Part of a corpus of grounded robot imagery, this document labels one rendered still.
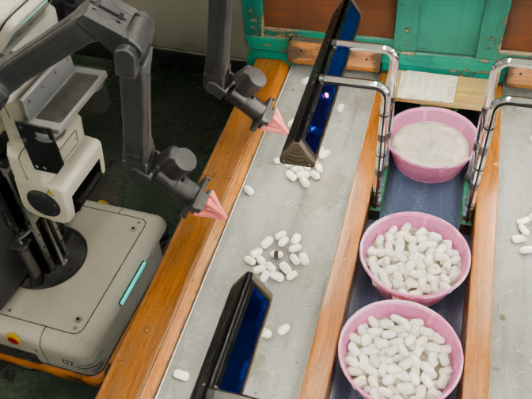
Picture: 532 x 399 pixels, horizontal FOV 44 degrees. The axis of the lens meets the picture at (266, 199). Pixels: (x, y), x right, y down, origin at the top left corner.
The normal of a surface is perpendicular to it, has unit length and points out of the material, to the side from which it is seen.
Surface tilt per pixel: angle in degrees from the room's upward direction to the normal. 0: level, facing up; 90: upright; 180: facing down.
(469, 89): 0
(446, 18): 90
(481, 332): 0
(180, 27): 90
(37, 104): 90
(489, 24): 90
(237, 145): 0
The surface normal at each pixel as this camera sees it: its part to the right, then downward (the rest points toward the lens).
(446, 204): -0.06, -0.69
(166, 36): -0.31, 0.70
